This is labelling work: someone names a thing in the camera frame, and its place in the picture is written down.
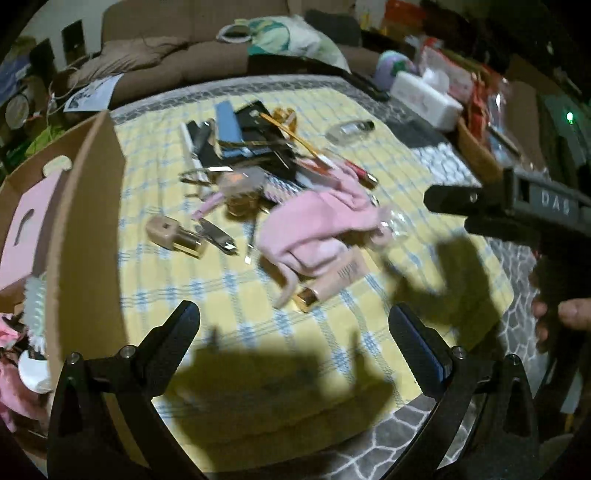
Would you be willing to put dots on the pale green dish brush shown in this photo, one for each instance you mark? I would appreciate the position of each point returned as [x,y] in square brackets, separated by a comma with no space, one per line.
[36,300]

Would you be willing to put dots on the brown cushion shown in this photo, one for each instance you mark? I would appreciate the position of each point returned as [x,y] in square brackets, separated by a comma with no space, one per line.
[129,57]

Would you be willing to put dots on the yellow checked cloth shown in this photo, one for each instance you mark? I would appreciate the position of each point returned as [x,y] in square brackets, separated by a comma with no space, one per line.
[184,272]

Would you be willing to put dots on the brown sofa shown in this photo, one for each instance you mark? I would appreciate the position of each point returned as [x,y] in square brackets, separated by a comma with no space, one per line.
[194,18]

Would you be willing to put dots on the person's right hand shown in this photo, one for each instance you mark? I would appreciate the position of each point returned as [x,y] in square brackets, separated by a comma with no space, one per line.
[575,314]

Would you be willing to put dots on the pale pink cloth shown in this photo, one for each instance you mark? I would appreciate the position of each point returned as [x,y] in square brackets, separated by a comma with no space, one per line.
[304,230]

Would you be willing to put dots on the white and red packet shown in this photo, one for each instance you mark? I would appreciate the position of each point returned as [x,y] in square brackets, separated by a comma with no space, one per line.
[448,69]

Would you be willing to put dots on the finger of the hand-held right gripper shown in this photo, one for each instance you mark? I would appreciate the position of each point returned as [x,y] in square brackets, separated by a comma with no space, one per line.
[503,226]
[461,199]

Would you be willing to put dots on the leaf print bag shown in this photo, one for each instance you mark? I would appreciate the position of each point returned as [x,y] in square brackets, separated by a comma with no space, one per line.
[286,39]

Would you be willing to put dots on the black square panel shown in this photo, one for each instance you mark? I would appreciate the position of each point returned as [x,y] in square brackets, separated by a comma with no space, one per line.
[74,40]

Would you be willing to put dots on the bright pink towel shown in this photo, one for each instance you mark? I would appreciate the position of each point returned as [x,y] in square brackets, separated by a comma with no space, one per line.
[18,397]

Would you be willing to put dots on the white tissue box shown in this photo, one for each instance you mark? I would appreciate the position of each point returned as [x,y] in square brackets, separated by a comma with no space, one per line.
[420,99]

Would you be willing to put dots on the purple round container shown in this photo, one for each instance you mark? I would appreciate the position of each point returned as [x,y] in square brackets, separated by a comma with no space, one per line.
[390,69]

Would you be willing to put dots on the wicker basket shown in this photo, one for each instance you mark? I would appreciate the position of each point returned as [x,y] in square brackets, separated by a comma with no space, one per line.
[475,147]

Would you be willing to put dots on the red snack packet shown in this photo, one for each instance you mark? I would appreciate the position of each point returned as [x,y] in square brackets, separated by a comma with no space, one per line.
[482,106]

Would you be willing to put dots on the glass bottle black cap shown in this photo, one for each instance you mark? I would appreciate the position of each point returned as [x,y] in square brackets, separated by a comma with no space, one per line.
[346,131]

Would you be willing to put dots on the silver nail clipper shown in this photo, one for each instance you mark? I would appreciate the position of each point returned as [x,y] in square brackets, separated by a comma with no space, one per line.
[217,237]

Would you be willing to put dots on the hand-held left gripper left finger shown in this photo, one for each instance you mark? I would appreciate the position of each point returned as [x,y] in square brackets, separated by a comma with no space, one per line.
[180,323]

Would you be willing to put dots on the grey patterned blanket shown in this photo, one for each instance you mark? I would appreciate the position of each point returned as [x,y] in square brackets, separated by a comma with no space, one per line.
[378,443]

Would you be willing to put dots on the white round cap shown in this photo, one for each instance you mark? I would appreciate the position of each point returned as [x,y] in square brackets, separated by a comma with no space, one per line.
[34,371]

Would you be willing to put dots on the gold ribbon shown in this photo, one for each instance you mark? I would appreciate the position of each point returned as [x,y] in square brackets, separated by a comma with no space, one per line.
[286,117]

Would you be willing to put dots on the beige capped gold bottle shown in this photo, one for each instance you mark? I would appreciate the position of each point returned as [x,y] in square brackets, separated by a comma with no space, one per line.
[175,235]

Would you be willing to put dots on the beige cosmetic tube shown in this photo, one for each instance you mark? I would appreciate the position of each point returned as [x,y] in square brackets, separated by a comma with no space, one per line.
[341,272]

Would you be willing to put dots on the dark seat cushion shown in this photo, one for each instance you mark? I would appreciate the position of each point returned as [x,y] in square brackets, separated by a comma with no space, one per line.
[332,27]

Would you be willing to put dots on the pink box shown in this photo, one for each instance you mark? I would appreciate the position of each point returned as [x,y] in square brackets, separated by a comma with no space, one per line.
[32,240]

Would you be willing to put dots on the small clear glass jar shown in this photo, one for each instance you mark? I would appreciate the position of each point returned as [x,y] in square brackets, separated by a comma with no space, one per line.
[392,226]

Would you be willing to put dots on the printed paper sheet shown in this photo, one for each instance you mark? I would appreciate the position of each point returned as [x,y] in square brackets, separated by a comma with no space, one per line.
[92,94]

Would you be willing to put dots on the brown cardboard box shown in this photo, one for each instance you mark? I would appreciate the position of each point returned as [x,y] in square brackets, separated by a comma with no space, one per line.
[87,230]

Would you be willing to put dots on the blue rectangular case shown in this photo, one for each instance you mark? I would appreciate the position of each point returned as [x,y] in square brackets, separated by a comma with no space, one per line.
[228,122]

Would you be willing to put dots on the black flat pouch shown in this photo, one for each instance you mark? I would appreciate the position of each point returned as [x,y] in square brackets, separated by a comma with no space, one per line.
[258,134]

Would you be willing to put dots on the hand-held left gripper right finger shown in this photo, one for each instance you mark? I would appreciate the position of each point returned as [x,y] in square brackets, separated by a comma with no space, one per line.
[415,341]

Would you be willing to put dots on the green plastic bag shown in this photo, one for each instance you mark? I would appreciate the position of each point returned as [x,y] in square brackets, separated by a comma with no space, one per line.
[44,138]

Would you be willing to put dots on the red lip gloss tube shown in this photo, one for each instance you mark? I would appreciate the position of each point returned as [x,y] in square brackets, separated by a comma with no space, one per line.
[360,173]

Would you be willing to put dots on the dark device green light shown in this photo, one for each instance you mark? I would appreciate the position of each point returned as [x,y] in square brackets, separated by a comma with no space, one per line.
[569,120]

